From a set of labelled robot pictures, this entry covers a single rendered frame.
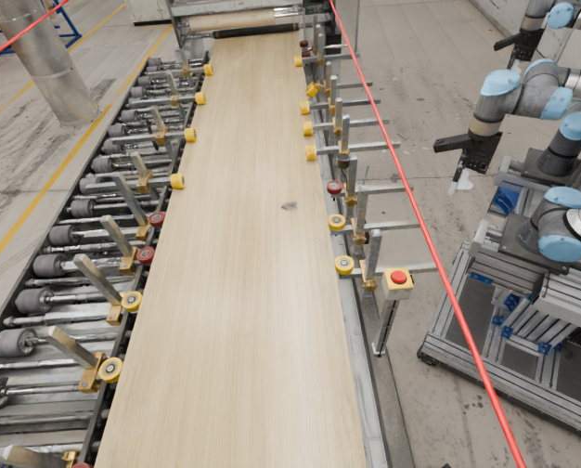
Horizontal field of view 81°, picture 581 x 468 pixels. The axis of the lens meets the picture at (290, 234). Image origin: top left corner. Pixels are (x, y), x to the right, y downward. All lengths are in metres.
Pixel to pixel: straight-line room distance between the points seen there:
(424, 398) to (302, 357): 1.11
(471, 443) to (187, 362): 1.52
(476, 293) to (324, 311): 1.26
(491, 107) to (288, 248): 0.92
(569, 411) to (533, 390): 0.15
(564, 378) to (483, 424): 0.47
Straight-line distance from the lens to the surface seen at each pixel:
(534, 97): 1.06
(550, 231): 1.32
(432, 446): 2.18
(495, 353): 2.20
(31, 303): 1.91
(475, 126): 1.09
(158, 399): 1.33
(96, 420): 1.49
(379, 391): 1.45
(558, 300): 1.55
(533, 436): 2.37
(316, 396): 1.22
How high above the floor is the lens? 2.08
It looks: 48 degrees down
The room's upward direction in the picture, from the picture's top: 7 degrees counter-clockwise
